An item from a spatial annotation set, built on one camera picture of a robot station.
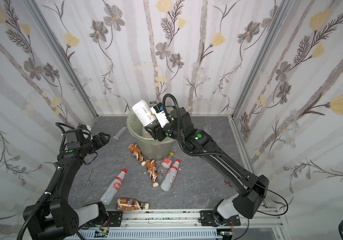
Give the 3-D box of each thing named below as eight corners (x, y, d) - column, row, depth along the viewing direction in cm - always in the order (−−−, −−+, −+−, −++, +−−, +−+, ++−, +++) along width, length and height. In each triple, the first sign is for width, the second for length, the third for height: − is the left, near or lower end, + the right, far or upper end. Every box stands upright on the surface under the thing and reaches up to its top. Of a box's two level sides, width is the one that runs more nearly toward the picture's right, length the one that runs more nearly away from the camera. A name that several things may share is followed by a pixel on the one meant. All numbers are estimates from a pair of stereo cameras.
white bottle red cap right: (160, 189, 85) (159, 186, 81) (173, 161, 97) (174, 157, 93) (168, 193, 84) (167, 190, 80) (180, 164, 95) (181, 160, 91)
